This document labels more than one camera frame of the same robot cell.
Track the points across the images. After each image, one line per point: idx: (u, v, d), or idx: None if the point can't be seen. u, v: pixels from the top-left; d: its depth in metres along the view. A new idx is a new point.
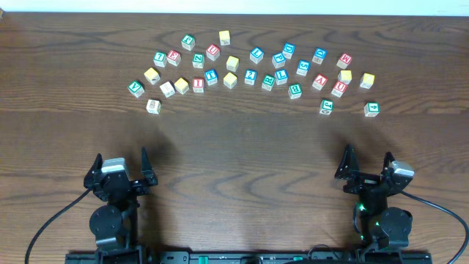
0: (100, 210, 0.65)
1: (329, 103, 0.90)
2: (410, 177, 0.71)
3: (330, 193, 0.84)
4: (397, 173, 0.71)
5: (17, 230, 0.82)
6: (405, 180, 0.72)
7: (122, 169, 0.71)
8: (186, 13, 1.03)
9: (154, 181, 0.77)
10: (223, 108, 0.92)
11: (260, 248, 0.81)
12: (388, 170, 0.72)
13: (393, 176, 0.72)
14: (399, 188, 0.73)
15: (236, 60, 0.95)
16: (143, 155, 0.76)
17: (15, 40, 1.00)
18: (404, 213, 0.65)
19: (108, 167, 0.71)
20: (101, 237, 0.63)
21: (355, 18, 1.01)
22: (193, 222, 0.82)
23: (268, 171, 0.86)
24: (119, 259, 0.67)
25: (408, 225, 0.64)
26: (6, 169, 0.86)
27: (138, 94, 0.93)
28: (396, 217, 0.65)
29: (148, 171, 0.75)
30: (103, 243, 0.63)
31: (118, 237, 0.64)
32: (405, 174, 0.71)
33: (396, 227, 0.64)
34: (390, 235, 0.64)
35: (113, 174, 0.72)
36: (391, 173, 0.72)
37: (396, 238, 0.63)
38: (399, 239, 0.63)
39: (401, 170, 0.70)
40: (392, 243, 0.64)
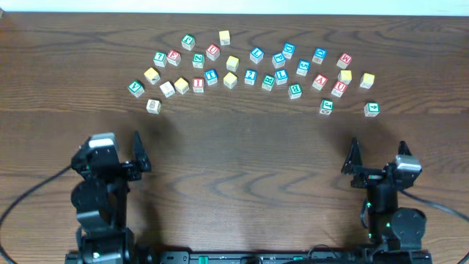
0: (83, 184, 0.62)
1: (329, 103, 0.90)
2: (416, 171, 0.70)
3: (330, 193, 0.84)
4: (400, 169, 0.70)
5: (17, 231, 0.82)
6: (411, 176, 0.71)
7: (112, 144, 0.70)
8: (186, 13, 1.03)
9: (147, 165, 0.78)
10: (223, 108, 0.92)
11: (261, 248, 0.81)
12: (390, 166, 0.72)
13: (396, 172, 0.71)
14: (404, 185, 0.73)
15: (236, 60, 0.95)
16: (135, 138, 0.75)
17: (15, 39, 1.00)
18: (418, 214, 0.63)
19: (95, 141, 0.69)
20: (83, 211, 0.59)
21: (354, 18, 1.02)
22: (193, 222, 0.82)
23: (268, 171, 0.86)
24: (104, 241, 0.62)
25: (421, 228, 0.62)
26: (6, 169, 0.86)
27: (138, 94, 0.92)
28: (408, 218, 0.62)
29: (140, 153, 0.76)
30: (83, 216, 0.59)
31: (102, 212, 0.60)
32: (409, 169, 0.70)
33: (408, 230, 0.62)
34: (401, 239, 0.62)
35: (100, 150, 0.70)
36: (393, 169, 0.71)
37: (407, 241, 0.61)
38: (411, 243, 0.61)
39: (404, 165, 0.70)
40: (404, 246, 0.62)
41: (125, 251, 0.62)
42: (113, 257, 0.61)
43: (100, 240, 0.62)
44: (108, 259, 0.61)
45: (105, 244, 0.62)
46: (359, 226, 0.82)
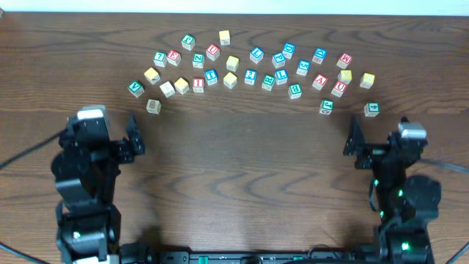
0: (66, 152, 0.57)
1: (329, 103, 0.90)
2: (422, 138, 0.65)
3: (330, 193, 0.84)
4: (404, 136, 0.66)
5: (17, 231, 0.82)
6: (418, 144, 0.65)
7: (102, 116, 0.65)
8: (186, 13, 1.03)
9: (140, 147, 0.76)
10: (223, 108, 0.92)
11: (260, 248, 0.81)
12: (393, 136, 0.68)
13: (399, 141, 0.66)
14: (412, 156, 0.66)
15: (236, 60, 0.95)
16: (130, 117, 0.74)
17: (15, 39, 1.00)
18: (432, 180, 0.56)
19: (84, 112, 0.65)
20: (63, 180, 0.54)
21: (355, 18, 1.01)
22: (193, 222, 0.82)
23: (268, 171, 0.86)
24: (86, 218, 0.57)
25: (438, 194, 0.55)
26: (6, 169, 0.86)
27: (138, 94, 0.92)
28: (423, 185, 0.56)
29: (135, 132, 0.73)
30: (63, 185, 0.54)
31: (84, 183, 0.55)
32: (414, 136, 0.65)
33: (423, 196, 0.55)
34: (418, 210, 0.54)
35: (89, 122, 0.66)
36: (397, 138, 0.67)
37: (425, 209, 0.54)
38: (428, 210, 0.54)
39: (408, 133, 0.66)
40: (421, 214, 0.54)
41: (110, 230, 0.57)
42: (96, 236, 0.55)
43: (82, 218, 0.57)
44: (88, 240, 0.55)
45: (86, 222, 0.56)
46: (359, 226, 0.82)
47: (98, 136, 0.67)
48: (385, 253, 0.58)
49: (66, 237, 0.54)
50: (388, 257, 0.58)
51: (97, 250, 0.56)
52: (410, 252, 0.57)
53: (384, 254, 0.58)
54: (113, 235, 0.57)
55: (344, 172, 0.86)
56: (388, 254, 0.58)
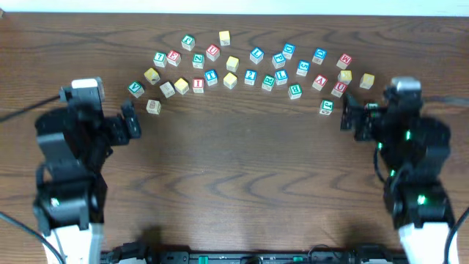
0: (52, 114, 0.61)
1: (329, 103, 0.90)
2: (416, 89, 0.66)
3: (331, 193, 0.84)
4: (399, 89, 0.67)
5: (17, 231, 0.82)
6: (414, 94, 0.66)
7: (95, 86, 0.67)
8: (186, 13, 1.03)
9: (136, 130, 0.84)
10: (223, 108, 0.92)
11: (261, 249, 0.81)
12: (388, 90, 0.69)
13: (395, 93, 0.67)
14: (412, 106, 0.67)
15: (236, 60, 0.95)
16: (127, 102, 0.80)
17: (15, 40, 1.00)
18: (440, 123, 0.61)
19: (78, 83, 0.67)
20: (45, 136, 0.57)
21: (355, 18, 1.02)
22: (193, 222, 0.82)
23: (268, 171, 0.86)
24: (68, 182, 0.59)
25: (447, 134, 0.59)
26: (7, 169, 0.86)
27: (138, 94, 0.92)
28: (431, 127, 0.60)
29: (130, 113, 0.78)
30: (46, 140, 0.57)
31: (68, 141, 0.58)
32: (409, 88, 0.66)
33: (431, 136, 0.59)
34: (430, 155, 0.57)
35: (83, 94, 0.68)
36: (393, 92, 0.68)
37: (435, 147, 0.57)
38: (439, 149, 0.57)
39: (402, 85, 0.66)
40: (432, 153, 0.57)
41: (91, 197, 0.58)
42: (76, 202, 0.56)
43: (64, 182, 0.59)
44: (69, 206, 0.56)
45: (68, 184, 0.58)
46: (358, 226, 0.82)
47: (90, 102, 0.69)
48: (399, 209, 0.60)
49: (45, 202, 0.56)
50: (402, 213, 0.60)
51: (78, 218, 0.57)
52: (426, 206, 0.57)
53: (398, 209, 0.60)
54: (96, 203, 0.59)
55: (344, 172, 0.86)
56: (402, 210, 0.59)
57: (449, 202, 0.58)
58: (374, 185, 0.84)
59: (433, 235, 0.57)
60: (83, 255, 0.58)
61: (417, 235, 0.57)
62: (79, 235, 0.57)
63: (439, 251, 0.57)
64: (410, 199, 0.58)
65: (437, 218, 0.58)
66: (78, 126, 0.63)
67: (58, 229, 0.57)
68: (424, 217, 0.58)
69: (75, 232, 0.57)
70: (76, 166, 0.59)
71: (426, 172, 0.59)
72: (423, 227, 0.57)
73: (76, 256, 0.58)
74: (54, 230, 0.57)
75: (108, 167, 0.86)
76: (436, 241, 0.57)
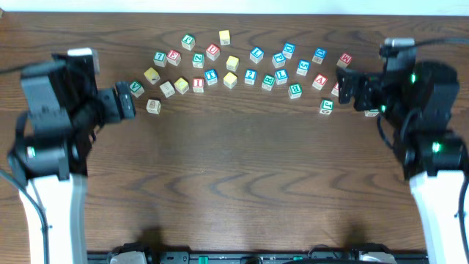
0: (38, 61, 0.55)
1: (329, 103, 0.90)
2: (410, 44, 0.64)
3: (331, 193, 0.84)
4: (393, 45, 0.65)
5: (17, 231, 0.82)
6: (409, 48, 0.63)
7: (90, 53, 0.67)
8: (186, 13, 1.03)
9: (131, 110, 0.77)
10: (223, 108, 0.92)
11: (261, 249, 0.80)
12: (382, 48, 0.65)
13: (390, 48, 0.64)
14: (408, 60, 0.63)
15: (236, 59, 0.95)
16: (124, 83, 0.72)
17: (15, 39, 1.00)
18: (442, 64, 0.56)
19: (74, 51, 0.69)
20: (27, 79, 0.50)
21: (355, 17, 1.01)
22: (193, 222, 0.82)
23: (268, 171, 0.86)
24: (52, 133, 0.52)
25: (452, 70, 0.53)
26: (7, 169, 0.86)
27: (138, 94, 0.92)
28: (434, 66, 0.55)
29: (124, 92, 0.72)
30: (27, 81, 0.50)
31: (54, 86, 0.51)
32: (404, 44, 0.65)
33: (439, 72, 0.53)
34: (442, 100, 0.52)
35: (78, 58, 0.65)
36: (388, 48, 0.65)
37: (442, 82, 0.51)
38: (446, 83, 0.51)
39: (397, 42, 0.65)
40: (441, 88, 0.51)
41: (72, 149, 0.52)
42: (54, 152, 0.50)
43: (47, 133, 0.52)
44: (49, 156, 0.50)
45: (50, 135, 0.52)
46: (358, 226, 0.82)
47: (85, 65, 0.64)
48: (411, 158, 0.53)
49: (20, 150, 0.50)
50: (415, 161, 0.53)
51: (57, 169, 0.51)
52: (442, 153, 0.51)
53: (410, 158, 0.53)
54: (77, 155, 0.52)
55: (344, 172, 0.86)
56: (415, 159, 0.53)
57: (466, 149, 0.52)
58: (374, 185, 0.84)
59: (449, 185, 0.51)
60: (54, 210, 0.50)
61: (431, 186, 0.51)
62: (57, 187, 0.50)
63: (455, 199, 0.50)
64: (423, 146, 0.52)
65: (453, 166, 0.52)
66: (69, 76, 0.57)
67: (36, 181, 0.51)
68: (440, 166, 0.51)
69: (55, 184, 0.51)
70: (58, 114, 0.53)
71: (441, 120, 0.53)
72: (437, 177, 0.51)
73: (56, 210, 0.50)
74: (31, 182, 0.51)
75: (108, 167, 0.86)
76: (450, 190, 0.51)
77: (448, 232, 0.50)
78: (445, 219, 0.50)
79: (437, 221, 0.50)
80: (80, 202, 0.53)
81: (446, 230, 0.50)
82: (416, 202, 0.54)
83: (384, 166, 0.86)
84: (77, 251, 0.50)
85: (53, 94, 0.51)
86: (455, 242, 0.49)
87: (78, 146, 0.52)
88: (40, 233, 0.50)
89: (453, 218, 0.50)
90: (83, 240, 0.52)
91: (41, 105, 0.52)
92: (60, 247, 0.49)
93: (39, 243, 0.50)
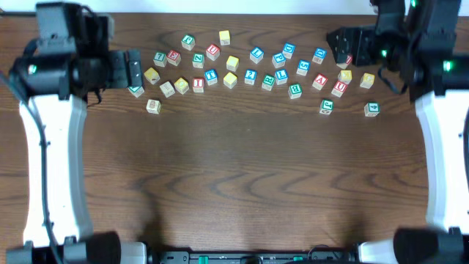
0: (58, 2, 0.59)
1: (329, 103, 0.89)
2: None
3: (331, 193, 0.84)
4: None
5: (17, 230, 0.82)
6: None
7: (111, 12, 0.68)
8: (186, 13, 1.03)
9: None
10: (223, 108, 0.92)
11: (261, 248, 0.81)
12: None
13: None
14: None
15: (236, 59, 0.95)
16: None
17: (15, 40, 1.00)
18: None
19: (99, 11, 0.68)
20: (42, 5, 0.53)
21: (355, 18, 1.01)
22: (193, 222, 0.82)
23: (268, 171, 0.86)
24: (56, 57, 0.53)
25: None
26: (6, 169, 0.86)
27: (138, 94, 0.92)
28: None
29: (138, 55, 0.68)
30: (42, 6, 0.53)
31: (66, 13, 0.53)
32: None
33: None
34: (445, 16, 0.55)
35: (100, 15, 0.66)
36: None
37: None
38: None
39: None
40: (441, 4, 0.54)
41: (73, 70, 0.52)
42: (56, 70, 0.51)
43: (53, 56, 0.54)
44: (50, 76, 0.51)
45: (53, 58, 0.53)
46: (358, 226, 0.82)
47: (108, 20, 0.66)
48: (420, 77, 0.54)
49: (22, 67, 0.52)
50: (424, 81, 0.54)
51: (58, 89, 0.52)
52: (452, 72, 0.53)
53: (418, 78, 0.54)
54: (78, 78, 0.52)
55: (344, 172, 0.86)
56: (423, 80, 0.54)
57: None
58: (374, 185, 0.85)
59: (457, 103, 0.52)
60: (63, 126, 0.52)
61: (442, 105, 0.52)
62: (57, 105, 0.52)
63: (460, 120, 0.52)
64: (433, 64, 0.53)
65: (464, 86, 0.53)
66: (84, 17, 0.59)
67: (37, 98, 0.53)
68: (448, 85, 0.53)
69: (55, 102, 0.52)
70: (65, 42, 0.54)
71: (449, 40, 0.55)
72: (445, 96, 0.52)
73: (55, 127, 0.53)
74: (33, 99, 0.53)
75: (108, 167, 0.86)
76: (458, 109, 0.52)
77: (451, 147, 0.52)
78: (451, 134, 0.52)
79: (434, 135, 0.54)
80: (78, 122, 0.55)
81: (450, 144, 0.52)
82: (433, 123, 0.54)
83: (384, 166, 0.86)
84: (74, 164, 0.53)
85: (63, 21, 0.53)
86: (457, 158, 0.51)
87: (80, 68, 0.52)
88: (38, 147, 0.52)
89: (458, 137, 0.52)
90: (79, 160, 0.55)
91: (50, 31, 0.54)
92: (56, 164, 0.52)
93: (37, 160, 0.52)
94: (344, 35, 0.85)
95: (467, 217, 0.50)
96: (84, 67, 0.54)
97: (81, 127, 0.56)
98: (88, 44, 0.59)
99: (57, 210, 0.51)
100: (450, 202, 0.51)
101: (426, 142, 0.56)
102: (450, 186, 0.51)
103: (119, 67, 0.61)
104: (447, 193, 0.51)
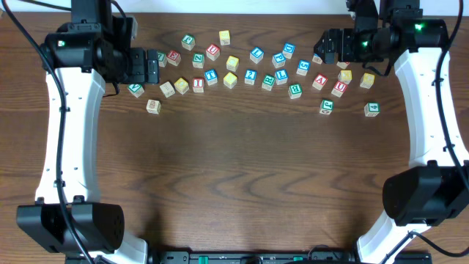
0: None
1: (329, 103, 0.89)
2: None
3: (331, 193, 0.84)
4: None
5: (17, 230, 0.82)
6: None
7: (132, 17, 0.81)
8: (186, 13, 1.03)
9: (154, 76, 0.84)
10: (223, 108, 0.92)
11: (261, 249, 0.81)
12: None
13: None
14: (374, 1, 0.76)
15: (236, 59, 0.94)
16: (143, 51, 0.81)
17: (15, 40, 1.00)
18: None
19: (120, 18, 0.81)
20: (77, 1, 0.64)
21: None
22: (193, 222, 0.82)
23: (268, 171, 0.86)
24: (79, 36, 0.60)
25: None
26: (7, 169, 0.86)
27: (138, 94, 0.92)
28: None
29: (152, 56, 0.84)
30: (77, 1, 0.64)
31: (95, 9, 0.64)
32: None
33: None
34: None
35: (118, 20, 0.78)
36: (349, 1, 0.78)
37: None
38: None
39: None
40: None
41: (97, 50, 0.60)
42: (80, 48, 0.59)
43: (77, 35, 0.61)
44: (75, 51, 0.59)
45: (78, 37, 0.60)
46: (358, 226, 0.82)
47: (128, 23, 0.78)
48: (395, 40, 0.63)
49: (51, 42, 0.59)
50: (399, 43, 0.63)
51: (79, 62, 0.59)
52: (422, 31, 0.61)
53: (394, 41, 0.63)
54: (100, 56, 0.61)
55: (344, 172, 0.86)
56: (398, 42, 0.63)
57: (445, 28, 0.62)
58: (374, 185, 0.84)
59: (427, 59, 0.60)
60: (82, 95, 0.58)
61: (416, 59, 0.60)
62: (79, 75, 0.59)
63: (431, 72, 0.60)
64: (405, 27, 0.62)
65: (434, 45, 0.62)
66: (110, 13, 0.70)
67: (61, 69, 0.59)
68: (420, 44, 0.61)
69: (77, 72, 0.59)
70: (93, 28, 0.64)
71: (416, 15, 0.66)
72: (418, 51, 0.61)
73: (75, 95, 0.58)
74: (58, 69, 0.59)
75: (108, 167, 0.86)
76: (428, 63, 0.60)
77: (424, 94, 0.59)
78: (424, 83, 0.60)
79: (412, 87, 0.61)
80: (95, 97, 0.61)
81: (423, 93, 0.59)
82: (409, 77, 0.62)
83: (384, 166, 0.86)
84: (89, 133, 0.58)
85: (94, 9, 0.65)
86: (430, 103, 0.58)
87: (102, 48, 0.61)
88: (58, 112, 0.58)
89: (431, 86, 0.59)
90: (94, 127, 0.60)
91: (81, 17, 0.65)
92: (73, 129, 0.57)
93: (57, 122, 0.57)
94: (327, 36, 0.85)
95: (444, 153, 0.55)
96: (105, 48, 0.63)
97: (98, 102, 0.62)
98: (114, 37, 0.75)
99: (69, 171, 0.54)
100: (427, 141, 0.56)
101: (407, 99, 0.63)
102: (425, 126, 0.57)
103: (139, 63, 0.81)
104: (423, 133, 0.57)
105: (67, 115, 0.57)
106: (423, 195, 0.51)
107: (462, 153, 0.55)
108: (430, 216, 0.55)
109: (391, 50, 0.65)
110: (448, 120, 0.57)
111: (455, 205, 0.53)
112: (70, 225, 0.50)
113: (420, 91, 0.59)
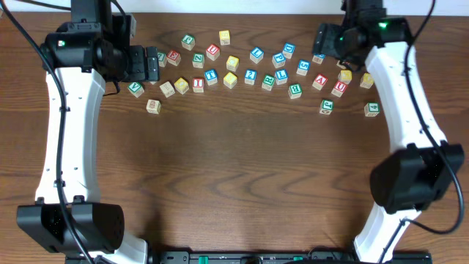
0: None
1: (329, 103, 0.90)
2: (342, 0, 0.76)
3: (331, 193, 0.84)
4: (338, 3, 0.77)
5: (17, 230, 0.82)
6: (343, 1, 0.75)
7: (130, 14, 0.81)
8: (186, 13, 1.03)
9: (152, 74, 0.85)
10: (223, 108, 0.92)
11: (261, 249, 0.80)
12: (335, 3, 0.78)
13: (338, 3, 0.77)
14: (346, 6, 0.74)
15: (236, 59, 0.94)
16: (141, 50, 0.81)
17: (15, 40, 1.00)
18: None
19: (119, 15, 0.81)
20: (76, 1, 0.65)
21: None
22: (193, 222, 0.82)
23: (268, 171, 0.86)
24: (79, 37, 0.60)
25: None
26: (7, 169, 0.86)
27: (138, 94, 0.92)
28: None
29: (152, 53, 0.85)
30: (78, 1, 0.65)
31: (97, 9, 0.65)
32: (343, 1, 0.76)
33: None
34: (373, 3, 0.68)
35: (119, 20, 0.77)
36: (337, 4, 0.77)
37: None
38: None
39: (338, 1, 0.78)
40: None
41: (97, 49, 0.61)
42: (81, 48, 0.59)
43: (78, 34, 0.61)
44: (75, 50, 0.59)
45: (78, 37, 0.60)
46: (358, 226, 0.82)
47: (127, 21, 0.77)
48: (363, 40, 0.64)
49: (52, 42, 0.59)
50: (367, 43, 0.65)
51: (80, 62, 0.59)
52: (387, 29, 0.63)
53: (363, 41, 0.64)
54: (100, 56, 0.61)
55: (344, 173, 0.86)
56: (366, 42, 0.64)
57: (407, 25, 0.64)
58: None
59: (395, 53, 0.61)
60: (82, 95, 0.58)
61: (385, 55, 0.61)
62: (79, 75, 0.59)
63: (399, 65, 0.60)
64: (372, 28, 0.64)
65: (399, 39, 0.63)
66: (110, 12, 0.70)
67: (61, 69, 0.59)
68: (386, 40, 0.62)
69: (77, 73, 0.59)
70: (94, 27, 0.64)
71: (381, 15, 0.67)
72: (387, 47, 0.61)
73: (75, 95, 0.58)
74: (58, 69, 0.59)
75: (108, 166, 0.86)
76: (396, 56, 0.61)
77: (396, 86, 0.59)
78: (395, 75, 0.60)
79: (383, 81, 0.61)
80: (95, 96, 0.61)
81: (396, 84, 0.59)
82: (380, 72, 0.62)
83: None
84: (89, 133, 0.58)
85: (94, 9, 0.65)
86: (403, 93, 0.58)
87: (102, 48, 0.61)
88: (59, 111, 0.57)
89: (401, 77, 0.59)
90: (93, 127, 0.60)
91: (81, 17, 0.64)
92: (73, 129, 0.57)
93: (57, 121, 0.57)
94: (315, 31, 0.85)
95: (421, 136, 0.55)
96: (105, 48, 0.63)
97: (99, 101, 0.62)
98: (113, 37, 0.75)
99: (69, 171, 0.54)
100: (406, 128, 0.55)
101: (380, 94, 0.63)
102: (401, 114, 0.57)
103: (139, 61, 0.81)
104: (399, 118, 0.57)
105: (67, 115, 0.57)
106: (406, 179, 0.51)
107: (438, 133, 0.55)
108: (418, 200, 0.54)
109: (360, 49, 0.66)
110: (421, 106, 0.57)
111: (440, 185, 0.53)
112: (70, 225, 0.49)
113: (392, 83, 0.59)
